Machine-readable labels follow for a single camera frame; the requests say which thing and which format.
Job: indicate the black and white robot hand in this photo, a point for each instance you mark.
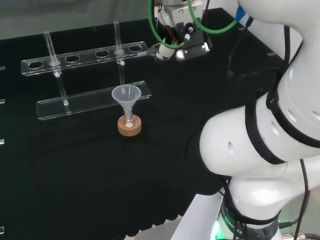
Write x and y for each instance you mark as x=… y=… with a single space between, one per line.
x=175 y=15

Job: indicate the clear glass weighing funnel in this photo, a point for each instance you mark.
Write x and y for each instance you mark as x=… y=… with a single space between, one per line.
x=151 y=51

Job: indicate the translucent plastic funnel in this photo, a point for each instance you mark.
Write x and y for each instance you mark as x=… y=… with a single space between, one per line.
x=126 y=93

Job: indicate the clear acrylic funnel stand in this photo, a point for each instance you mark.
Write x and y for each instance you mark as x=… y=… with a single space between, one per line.
x=87 y=58

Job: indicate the small round-bottom glass flask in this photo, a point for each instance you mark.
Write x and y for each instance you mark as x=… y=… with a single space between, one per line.
x=129 y=123

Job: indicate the black table cloth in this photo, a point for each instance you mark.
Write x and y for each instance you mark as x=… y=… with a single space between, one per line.
x=75 y=175

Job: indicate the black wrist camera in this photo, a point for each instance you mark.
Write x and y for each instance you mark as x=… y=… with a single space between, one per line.
x=196 y=42

